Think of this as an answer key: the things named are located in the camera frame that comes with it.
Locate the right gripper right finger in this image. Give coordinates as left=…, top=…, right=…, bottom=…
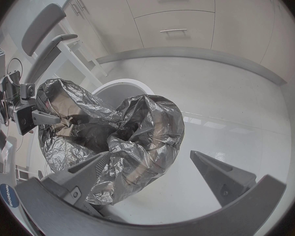
left=190, top=150, right=258, bottom=206

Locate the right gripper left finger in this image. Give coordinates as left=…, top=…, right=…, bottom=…
left=40, top=151, right=111, bottom=206

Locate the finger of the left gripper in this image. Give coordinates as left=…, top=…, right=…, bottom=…
left=31, top=110, right=61, bottom=126

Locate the black plastic bag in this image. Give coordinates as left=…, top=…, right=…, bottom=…
left=36, top=78, right=185, bottom=206

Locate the white trash bin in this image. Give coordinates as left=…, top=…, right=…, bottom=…
left=92, top=79, right=156, bottom=109

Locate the grey office chair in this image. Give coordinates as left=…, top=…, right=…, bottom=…
left=22, top=3, right=78, bottom=83

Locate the cream wardrobe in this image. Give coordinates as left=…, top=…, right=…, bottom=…
left=62, top=0, right=293, bottom=84

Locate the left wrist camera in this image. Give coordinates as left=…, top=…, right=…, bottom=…
left=19, top=82, right=37, bottom=101

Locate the black cable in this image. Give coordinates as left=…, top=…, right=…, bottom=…
left=7, top=58, right=23, bottom=83

